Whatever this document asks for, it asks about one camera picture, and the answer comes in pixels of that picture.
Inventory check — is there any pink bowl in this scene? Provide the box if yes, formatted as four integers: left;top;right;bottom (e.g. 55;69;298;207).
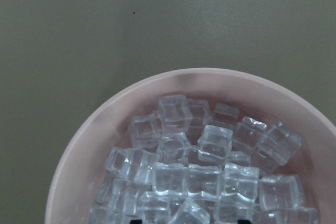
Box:
45;68;335;223

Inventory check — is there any pile of clear ice cubes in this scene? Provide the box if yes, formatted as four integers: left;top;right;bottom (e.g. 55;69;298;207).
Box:
89;95;320;223

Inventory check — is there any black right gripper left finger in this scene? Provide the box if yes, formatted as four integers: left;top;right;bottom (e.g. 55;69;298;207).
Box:
130;219;142;224

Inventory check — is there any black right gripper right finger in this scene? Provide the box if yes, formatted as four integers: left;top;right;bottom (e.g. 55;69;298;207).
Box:
237;219;250;224

